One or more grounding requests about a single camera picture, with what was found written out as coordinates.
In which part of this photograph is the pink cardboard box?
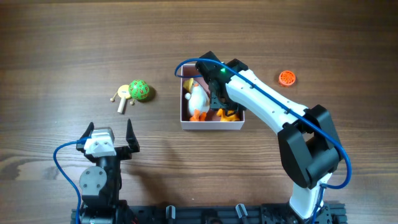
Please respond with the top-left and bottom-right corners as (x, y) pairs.
(177, 63), (245, 130)

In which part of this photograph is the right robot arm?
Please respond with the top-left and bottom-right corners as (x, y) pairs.
(195, 52), (351, 223)

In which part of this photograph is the orange round disc toy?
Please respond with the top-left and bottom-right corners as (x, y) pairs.
(278, 70), (296, 86)

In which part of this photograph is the orange dinosaur toy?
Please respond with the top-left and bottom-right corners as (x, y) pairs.
(216, 109), (241, 122)

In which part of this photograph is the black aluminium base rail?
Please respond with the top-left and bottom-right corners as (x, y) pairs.
(70, 203), (347, 224)

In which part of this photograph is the left blue cable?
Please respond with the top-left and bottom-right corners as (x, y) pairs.
(52, 138), (91, 224)

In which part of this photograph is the white plush duck toy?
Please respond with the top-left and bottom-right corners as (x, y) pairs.
(183, 78), (210, 121)

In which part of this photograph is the yellow wooden rattle drum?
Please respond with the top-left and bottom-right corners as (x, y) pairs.
(109, 85), (132, 114)

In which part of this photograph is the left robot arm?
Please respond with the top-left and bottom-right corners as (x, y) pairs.
(71, 119), (140, 224)

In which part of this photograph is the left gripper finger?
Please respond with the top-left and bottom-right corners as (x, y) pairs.
(126, 119), (138, 146)
(80, 122), (95, 140)

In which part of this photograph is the green patterned ball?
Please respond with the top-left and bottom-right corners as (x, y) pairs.
(128, 80), (150, 100)

